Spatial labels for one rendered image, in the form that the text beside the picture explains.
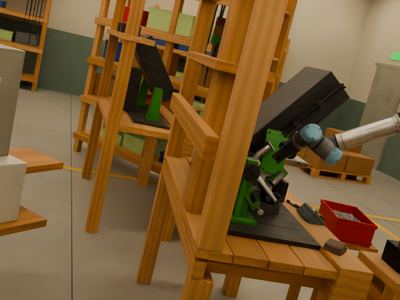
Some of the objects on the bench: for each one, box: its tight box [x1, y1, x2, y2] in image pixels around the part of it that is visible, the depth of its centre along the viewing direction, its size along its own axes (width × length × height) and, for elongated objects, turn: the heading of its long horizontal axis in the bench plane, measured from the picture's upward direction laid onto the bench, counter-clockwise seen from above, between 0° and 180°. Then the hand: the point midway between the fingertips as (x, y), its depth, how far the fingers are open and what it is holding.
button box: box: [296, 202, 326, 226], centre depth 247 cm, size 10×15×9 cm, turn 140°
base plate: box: [189, 161, 321, 251], centre depth 260 cm, size 42×110×2 cm, turn 140°
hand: (281, 154), depth 235 cm, fingers closed
